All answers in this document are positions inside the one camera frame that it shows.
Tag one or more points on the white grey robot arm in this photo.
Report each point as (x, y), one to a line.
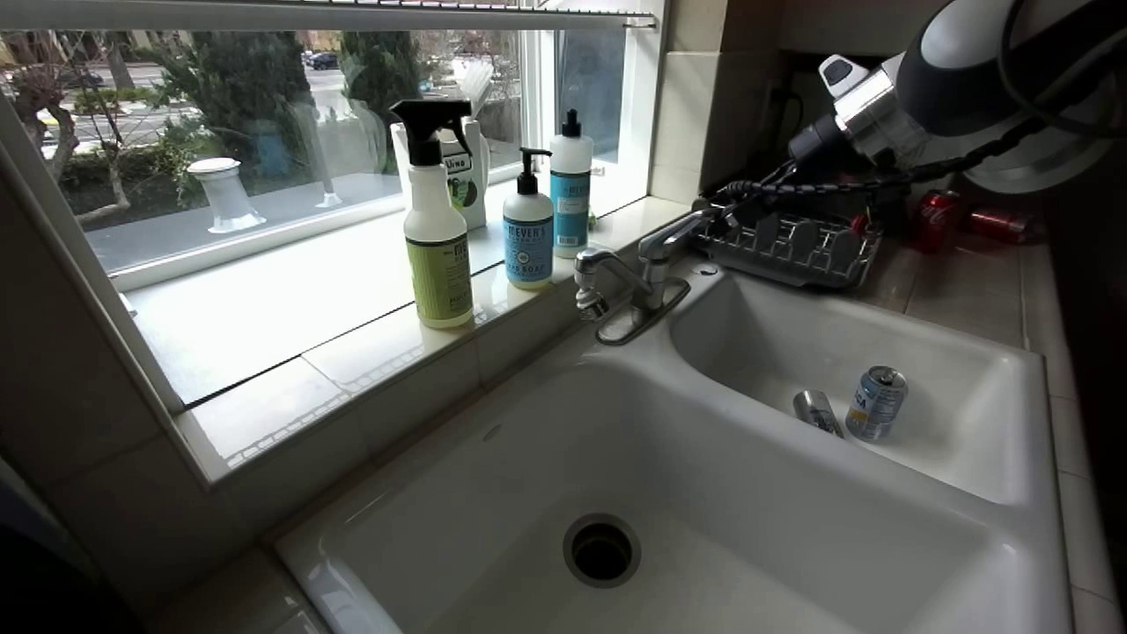
(955, 29)

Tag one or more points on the blue label pump soap bottle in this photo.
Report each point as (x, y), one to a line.
(530, 239)

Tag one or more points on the white double basin sink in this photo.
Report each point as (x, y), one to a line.
(726, 468)

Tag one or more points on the blue open drink can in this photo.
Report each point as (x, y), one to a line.
(879, 402)

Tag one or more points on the white teal label bottle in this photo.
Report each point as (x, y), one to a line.
(572, 196)

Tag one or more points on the dark round basin drain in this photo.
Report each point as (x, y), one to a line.
(599, 551)

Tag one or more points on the red object on counter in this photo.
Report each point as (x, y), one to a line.
(968, 220)

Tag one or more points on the chrome sink faucet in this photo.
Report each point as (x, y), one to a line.
(629, 284)

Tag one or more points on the white stone pedestal outside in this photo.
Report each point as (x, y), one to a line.
(225, 196)

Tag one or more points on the green spray bottle black trigger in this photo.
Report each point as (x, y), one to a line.
(438, 258)

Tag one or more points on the grey dish drying rack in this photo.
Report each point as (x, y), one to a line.
(796, 251)

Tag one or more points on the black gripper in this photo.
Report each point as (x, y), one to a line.
(810, 140)

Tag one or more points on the white spray bottle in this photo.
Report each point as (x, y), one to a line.
(469, 177)

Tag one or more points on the white window frame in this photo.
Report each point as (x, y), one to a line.
(352, 10)

